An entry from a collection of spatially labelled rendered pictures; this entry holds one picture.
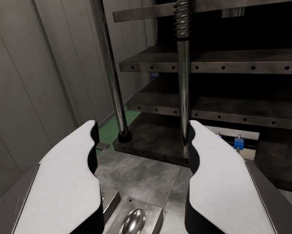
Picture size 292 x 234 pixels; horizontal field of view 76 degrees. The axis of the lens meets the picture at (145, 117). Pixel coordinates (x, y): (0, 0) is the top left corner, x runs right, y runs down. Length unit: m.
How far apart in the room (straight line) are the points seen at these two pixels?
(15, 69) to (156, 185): 1.71
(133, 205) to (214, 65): 0.68
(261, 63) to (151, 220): 0.74
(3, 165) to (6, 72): 0.85
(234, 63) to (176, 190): 0.61
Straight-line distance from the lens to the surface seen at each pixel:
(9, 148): 2.21
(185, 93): 0.94
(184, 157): 1.10
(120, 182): 0.99
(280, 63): 0.92
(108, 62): 1.05
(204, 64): 0.93
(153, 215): 0.78
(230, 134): 1.05
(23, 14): 2.32
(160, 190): 0.93
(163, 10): 0.97
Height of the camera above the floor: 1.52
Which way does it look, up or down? 29 degrees down
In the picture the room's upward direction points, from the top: 8 degrees counter-clockwise
